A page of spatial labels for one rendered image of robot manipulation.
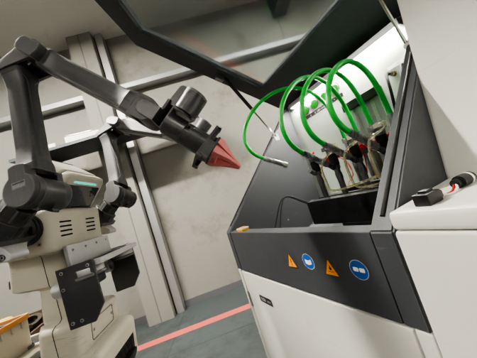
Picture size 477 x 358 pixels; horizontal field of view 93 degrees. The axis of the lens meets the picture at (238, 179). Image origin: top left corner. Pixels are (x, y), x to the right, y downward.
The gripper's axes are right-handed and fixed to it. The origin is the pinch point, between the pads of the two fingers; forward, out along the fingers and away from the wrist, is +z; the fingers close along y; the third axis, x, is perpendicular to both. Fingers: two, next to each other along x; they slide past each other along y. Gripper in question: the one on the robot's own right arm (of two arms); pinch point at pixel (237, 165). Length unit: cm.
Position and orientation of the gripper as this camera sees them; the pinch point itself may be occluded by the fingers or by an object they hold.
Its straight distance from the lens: 54.6
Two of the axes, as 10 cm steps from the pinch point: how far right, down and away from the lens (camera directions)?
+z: 8.5, 5.2, 0.5
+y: 4.2, -7.4, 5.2
